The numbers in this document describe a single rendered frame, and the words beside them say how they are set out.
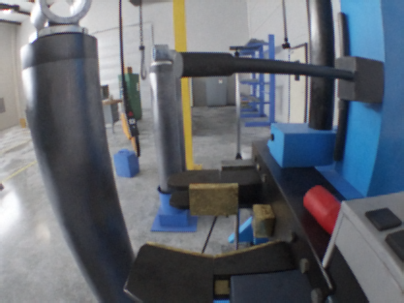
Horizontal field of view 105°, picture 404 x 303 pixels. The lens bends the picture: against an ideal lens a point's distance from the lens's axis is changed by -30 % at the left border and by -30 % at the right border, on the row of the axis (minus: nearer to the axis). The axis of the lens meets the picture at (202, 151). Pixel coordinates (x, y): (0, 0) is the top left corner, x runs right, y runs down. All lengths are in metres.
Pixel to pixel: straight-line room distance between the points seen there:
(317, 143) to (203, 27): 10.92
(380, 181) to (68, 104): 0.75
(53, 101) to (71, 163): 0.15
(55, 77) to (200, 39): 10.89
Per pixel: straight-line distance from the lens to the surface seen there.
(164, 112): 1.77
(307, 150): 0.67
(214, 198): 0.71
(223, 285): 0.46
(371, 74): 0.52
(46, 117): 0.54
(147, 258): 0.47
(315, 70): 0.34
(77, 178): 0.56
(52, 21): 0.60
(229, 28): 11.43
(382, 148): 0.57
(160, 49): 1.81
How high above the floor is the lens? 1.33
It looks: 19 degrees down
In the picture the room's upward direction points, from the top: 3 degrees counter-clockwise
